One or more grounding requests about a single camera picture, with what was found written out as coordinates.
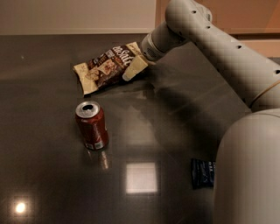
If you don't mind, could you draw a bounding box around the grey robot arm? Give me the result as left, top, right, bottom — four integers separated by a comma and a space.
141, 0, 280, 224

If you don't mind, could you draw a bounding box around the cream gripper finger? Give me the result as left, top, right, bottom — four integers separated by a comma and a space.
122, 55, 148, 81

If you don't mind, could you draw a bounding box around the brown and cream chip bag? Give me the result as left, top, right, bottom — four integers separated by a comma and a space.
73, 42, 142, 95

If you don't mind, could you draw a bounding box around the red soda can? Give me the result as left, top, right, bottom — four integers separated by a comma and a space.
75, 101, 109, 151

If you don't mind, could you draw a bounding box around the dark blue snack bar wrapper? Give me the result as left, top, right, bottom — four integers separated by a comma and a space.
191, 158, 215, 189

